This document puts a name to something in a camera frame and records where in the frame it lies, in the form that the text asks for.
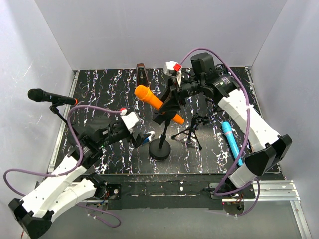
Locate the black round base mic stand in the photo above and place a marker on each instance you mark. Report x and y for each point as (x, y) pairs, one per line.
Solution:
(159, 149)

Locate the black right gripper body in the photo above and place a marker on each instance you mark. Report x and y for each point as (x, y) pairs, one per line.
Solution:
(189, 88)

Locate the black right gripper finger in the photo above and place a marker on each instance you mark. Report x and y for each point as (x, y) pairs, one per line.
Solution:
(170, 101)
(159, 117)

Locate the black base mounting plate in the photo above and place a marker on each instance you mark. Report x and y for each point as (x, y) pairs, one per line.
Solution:
(160, 191)

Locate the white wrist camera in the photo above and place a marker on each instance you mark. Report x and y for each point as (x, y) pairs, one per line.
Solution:
(173, 69)
(131, 120)

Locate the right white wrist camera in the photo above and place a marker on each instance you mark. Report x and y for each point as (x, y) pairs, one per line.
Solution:
(173, 69)

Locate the blue microphone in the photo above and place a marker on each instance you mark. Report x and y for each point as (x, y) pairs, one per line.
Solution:
(228, 132)

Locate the black shock mount tripod stand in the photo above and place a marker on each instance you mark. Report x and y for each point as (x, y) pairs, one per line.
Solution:
(216, 110)

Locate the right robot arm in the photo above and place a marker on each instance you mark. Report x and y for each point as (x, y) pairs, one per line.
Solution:
(226, 90)

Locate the black tripod stand blue mic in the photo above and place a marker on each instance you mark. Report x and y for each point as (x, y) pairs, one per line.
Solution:
(191, 130)

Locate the black microphone orange tip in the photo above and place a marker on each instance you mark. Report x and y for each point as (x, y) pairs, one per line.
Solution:
(39, 95)

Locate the black stand for black mic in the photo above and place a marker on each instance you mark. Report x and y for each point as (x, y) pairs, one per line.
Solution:
(56, 111)

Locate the brown metronome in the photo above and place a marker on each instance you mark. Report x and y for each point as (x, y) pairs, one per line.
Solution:
(141, 75)

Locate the blue white toy block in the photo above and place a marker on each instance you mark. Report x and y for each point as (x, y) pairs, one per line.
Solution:
(149, 139)

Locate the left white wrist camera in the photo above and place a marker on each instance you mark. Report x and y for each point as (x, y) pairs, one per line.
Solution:
(131, 120)

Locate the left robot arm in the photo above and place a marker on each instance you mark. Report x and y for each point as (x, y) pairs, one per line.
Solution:
(36, 211)

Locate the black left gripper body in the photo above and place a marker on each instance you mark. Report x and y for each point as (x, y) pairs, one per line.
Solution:
(118, 133)

